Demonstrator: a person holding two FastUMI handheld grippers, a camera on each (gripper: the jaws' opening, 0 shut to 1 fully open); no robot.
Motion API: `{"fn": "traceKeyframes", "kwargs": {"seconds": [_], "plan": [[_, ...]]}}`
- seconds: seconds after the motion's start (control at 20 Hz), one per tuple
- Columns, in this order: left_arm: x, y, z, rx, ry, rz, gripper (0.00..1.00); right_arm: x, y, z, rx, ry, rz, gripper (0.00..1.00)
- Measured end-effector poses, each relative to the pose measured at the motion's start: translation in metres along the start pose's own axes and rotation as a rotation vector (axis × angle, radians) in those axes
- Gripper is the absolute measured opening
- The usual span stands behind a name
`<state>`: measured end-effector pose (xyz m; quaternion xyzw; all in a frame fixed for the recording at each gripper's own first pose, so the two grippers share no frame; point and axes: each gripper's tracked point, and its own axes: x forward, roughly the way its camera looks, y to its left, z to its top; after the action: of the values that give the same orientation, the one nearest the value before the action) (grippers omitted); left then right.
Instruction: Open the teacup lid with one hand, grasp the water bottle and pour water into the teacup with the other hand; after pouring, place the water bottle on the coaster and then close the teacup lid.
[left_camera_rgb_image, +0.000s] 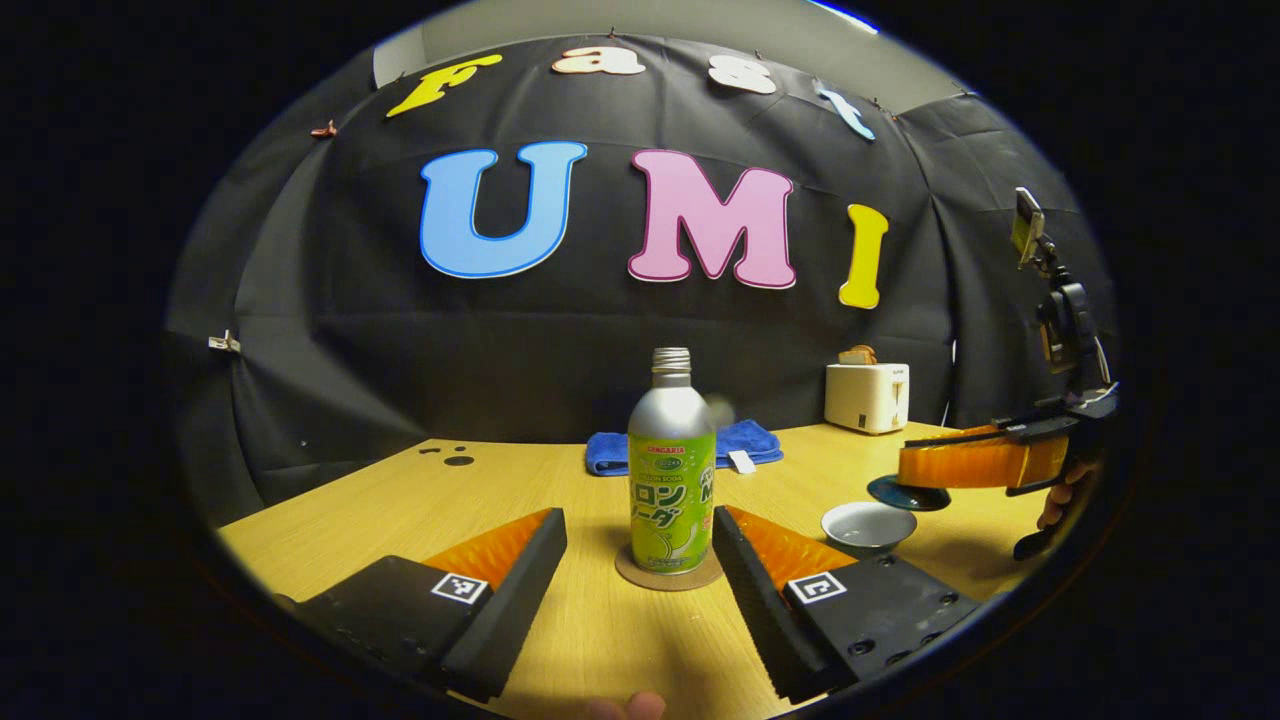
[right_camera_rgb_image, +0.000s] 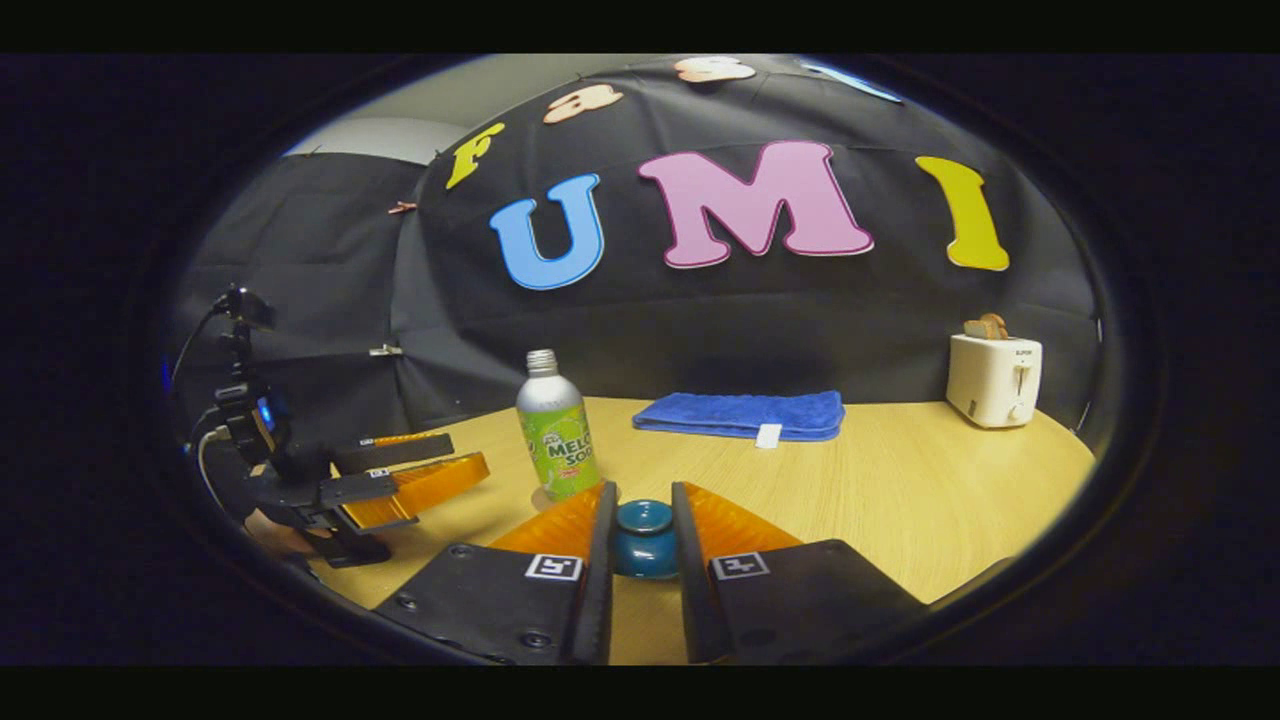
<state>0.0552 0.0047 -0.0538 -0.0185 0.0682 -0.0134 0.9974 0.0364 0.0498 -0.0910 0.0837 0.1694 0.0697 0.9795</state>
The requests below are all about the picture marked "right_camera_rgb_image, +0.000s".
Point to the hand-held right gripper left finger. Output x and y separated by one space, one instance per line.
598 590

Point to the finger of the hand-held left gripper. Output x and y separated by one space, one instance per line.
395 453
420 492

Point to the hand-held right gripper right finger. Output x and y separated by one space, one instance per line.
692 590

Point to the teal teacup lid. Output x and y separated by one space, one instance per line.
645 545

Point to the silver green label water bottle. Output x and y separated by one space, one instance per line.
555 430

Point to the white backdrop clip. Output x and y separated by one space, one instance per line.
385 350

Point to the blue towel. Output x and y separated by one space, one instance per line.
740 412

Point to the black backdrop cloth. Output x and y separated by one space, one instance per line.
700 320

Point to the white toaster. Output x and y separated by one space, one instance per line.
990 385

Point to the toast slice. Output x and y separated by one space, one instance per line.
995 326
974 328

